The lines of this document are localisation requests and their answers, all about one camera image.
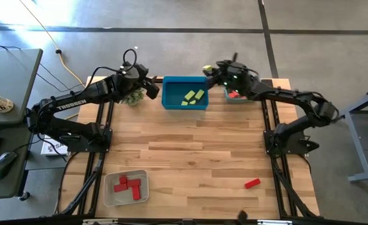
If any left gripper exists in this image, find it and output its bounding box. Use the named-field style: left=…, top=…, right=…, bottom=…
left=136, top=72, right=161, bottom=99

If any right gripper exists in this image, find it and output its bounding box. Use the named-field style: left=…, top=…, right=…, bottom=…
left=203, top=59, right=259, bottom=94

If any green potted plant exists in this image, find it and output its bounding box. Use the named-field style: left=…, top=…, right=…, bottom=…
left=121, top=89, right=146, bottom=106

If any blue plastic bin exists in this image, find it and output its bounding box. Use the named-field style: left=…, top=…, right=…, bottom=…
left=161, top=76, right=209, bottom=111

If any teal plastic bin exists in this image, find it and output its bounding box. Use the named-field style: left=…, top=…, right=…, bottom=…
left=224, top=87, right=254, bottom=104

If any light grey plastic tray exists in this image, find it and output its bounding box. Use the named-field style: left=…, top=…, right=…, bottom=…
left=103, top=169, right=150, bottom=208

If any white printed box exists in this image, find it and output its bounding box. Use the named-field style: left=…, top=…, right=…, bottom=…
left=41, top=136, right=69, bottom=156

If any light grey desk top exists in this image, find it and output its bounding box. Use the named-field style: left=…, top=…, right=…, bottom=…
left=0, top=48, right=44, bottom=126

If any black computer mouse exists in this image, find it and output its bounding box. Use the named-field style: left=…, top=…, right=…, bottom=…
left=0, top=151, right=17, bottom=180

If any dark grey desk top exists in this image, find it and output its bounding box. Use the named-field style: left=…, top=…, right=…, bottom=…
left=0, top=123, right=35, bottom=201

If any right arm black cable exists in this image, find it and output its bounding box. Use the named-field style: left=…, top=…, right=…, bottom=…
left=214, top=52, right=259, bottom=78

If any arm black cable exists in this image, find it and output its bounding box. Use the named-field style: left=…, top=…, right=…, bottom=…
left=85, top=48, right=138, bottom=91
left=214, top=52, right=259, bottom=78

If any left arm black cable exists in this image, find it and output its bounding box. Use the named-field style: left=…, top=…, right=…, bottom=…
left=85, top=48, right=138, bottom=91

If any black aluminium rig frame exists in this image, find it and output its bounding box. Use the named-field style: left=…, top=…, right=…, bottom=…
left=54, top=76, right=322, bottom=225

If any yellow floor cable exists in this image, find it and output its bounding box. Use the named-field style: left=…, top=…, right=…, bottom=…
left=17, top=0, right=86, bottom=88

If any silver metal bracket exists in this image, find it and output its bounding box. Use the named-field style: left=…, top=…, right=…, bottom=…
left=257, top=219, right=293, bottom=225
left=82, top=218, right=119, bottom=225

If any grey metal table frame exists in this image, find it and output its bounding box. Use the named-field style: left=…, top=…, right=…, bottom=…
left=328, top=87, right=368, bottom=184

